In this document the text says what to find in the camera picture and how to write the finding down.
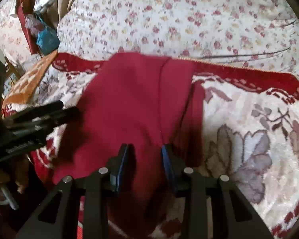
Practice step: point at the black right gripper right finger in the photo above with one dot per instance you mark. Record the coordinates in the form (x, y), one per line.
(232, 214)

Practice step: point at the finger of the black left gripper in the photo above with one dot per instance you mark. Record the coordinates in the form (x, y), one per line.
(33, 112)
(46, 124)

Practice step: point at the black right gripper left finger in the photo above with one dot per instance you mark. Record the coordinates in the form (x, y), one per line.
(58, 214)

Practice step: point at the dark red small garment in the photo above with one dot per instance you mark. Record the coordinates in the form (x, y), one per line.
(148, 102)

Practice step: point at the person's left hand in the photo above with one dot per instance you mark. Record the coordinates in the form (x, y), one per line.
(16, 170)

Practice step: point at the orange checked cushion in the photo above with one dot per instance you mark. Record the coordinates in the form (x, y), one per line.
(24, 88)

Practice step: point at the blue plastic bag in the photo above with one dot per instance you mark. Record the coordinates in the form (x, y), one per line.
(47, 41)

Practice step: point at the red and white floral blanket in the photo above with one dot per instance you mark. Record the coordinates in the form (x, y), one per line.
(250, 132)

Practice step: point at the red hanging bag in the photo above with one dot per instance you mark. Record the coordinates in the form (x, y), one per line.
(24, 8)

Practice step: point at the floral rose print quilt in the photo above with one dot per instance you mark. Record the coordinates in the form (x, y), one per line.
(259, 34)

